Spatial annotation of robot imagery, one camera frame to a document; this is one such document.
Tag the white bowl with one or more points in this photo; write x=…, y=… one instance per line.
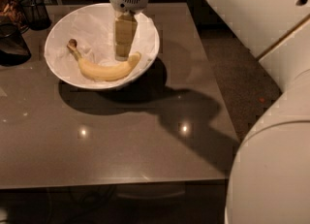
x=64, y=76

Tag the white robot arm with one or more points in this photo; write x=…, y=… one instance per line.
x=270, y=176

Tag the dark glass jar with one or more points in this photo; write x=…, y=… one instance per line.
x=11, y=10

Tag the black rounded object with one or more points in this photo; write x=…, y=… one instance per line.
x=13, y=49

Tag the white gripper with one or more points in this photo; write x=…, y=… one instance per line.
x=125, y=26

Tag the white paper liner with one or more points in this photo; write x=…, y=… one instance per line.
x=87, y=30

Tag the black mesh pen cup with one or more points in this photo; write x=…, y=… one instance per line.
x=36, y=14

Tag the yellow banana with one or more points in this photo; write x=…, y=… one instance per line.
x=97, y=72

